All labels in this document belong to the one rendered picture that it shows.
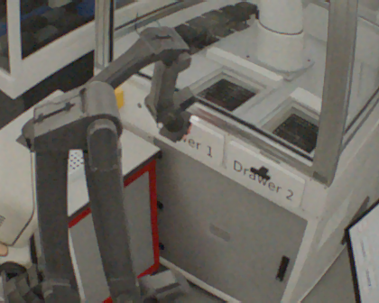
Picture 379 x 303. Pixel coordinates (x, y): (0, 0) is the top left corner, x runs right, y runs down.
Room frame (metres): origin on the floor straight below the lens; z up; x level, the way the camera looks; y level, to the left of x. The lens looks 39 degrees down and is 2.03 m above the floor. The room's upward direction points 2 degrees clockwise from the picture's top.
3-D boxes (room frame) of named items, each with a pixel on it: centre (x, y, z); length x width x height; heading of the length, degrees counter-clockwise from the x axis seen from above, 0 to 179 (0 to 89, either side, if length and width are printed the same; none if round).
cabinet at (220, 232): (1.85, -0.33, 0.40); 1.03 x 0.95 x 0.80; 51
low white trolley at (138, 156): (1.53, 0.52, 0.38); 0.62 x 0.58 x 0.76; 51
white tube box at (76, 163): (1.42, 0.40, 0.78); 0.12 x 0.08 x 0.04; 139
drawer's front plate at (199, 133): (1.51, 0.01, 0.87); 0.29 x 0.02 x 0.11; 51
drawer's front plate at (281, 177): (1.31, -0.23, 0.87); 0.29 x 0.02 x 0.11; 51
